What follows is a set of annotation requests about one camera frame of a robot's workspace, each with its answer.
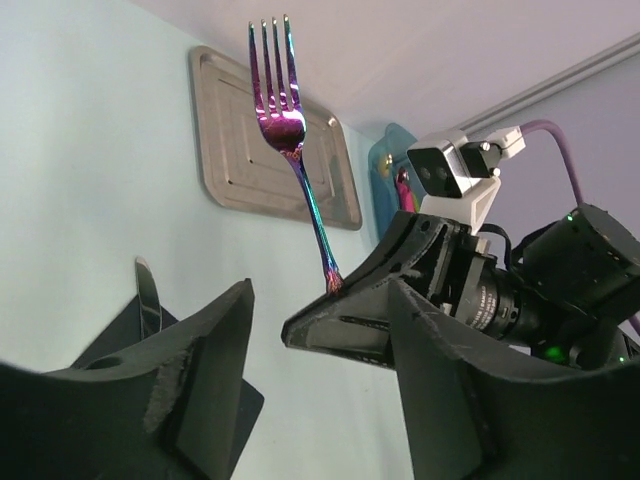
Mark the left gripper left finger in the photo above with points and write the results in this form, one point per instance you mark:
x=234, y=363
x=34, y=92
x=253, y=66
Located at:
x=67, y=424

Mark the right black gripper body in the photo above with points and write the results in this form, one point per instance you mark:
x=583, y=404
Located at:
x=464, y=282

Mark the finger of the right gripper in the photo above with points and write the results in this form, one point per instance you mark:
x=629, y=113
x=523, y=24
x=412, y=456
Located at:
x=353, y=325
x=416, y=248

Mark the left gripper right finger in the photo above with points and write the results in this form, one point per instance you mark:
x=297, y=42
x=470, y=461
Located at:
x=475, y=408

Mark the black paper napkin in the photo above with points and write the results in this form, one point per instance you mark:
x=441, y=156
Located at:
x=189, y=399

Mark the silver table knife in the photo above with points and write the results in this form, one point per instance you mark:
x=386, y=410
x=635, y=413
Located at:
x=150, y=310

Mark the iridescent rainbow fork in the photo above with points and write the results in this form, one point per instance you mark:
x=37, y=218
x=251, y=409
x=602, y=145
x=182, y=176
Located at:
x=283, y=125

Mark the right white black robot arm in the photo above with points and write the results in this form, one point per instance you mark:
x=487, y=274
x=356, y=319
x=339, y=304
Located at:
x=546, y=293

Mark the pink rolled napkin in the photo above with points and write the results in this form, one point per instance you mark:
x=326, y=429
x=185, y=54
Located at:
x=403, y=190

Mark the teal plastic bin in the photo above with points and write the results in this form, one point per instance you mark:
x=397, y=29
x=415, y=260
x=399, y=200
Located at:
x=395, y=141

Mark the yellow utensil in bin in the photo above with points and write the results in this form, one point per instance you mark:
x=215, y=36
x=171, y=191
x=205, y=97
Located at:
x=385, y=165

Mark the stainless steel tray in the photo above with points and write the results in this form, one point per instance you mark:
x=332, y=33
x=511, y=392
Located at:
x=240, y=171

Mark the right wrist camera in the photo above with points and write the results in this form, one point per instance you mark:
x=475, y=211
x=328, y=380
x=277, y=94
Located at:
x=461, y=177

